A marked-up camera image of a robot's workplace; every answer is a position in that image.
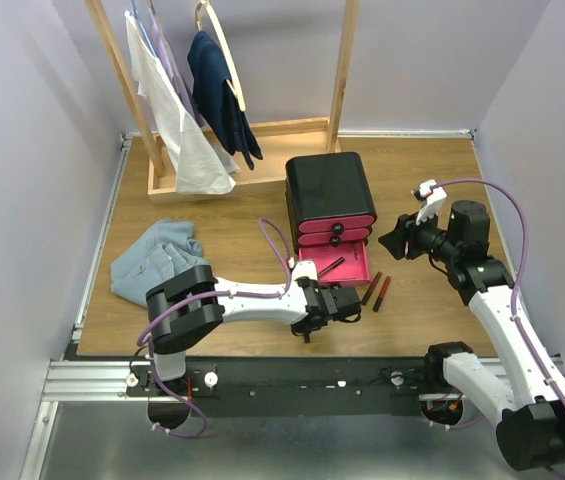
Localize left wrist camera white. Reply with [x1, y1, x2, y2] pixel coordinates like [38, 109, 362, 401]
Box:
[287, 258, 318, 281]

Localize blue hanger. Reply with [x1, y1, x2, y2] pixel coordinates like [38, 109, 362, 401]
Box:
[130, 0, 159, 60]

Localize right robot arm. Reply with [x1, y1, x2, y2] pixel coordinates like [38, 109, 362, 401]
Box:
[378, 200, 565, 471]

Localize bright red lip gloss tube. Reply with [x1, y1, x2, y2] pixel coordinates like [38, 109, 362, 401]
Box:
[372, 275, 392, 312]

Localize white shirt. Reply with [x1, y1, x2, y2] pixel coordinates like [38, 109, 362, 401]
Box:
[125, 11, 237, 195]

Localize thin red lip liner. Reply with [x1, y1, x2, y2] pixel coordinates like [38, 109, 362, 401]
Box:
[317, 257, 346, 278]

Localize dark red lip gloss tube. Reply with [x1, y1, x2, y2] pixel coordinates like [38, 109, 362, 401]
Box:
[360, 271, 382, 305]

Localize pink bottom drawer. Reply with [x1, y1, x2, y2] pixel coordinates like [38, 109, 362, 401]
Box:
[298, 240, 370, 287]

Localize black drawer organizer box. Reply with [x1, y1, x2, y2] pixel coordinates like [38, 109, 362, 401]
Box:
[285, 151, 377, 253]

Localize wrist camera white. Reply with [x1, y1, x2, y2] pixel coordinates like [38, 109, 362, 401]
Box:
[287, 258, 318, 281]
[412, 179, 447, 225]

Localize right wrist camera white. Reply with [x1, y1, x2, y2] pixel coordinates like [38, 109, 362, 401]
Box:
[412, 179, 447, 225]

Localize blue denim jeans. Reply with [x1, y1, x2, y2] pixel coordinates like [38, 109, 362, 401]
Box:
[110, 219, 208, 307]

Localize navy blue garment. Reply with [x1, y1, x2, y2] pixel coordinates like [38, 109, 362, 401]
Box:
[187, 31, 263, 171]

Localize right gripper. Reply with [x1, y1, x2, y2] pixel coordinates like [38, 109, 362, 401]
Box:
[378, 202, 461, 264]

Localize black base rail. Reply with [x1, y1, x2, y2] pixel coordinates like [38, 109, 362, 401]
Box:
[126, 355, 468, 419]

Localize grey hanger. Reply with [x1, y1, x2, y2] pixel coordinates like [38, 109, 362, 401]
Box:
[149, 0, 183, 96]

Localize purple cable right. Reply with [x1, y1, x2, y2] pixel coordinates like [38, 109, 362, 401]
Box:
[421, 178, 565, 480]

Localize cream hanger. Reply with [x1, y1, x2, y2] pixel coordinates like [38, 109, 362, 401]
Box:
[194, 0, 246, 113]

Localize purple shirt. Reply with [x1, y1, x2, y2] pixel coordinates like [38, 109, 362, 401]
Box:
[148, 1, 205, 127]

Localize aluminium frame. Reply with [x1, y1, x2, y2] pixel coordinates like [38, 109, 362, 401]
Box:
[16, 128, 565, 480]

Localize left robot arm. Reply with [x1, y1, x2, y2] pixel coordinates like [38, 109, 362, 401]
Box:
[138, 261, 361, 395]

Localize wooden clothes rack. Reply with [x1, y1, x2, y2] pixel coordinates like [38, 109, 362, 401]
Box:
[86, 1, 359, 203]

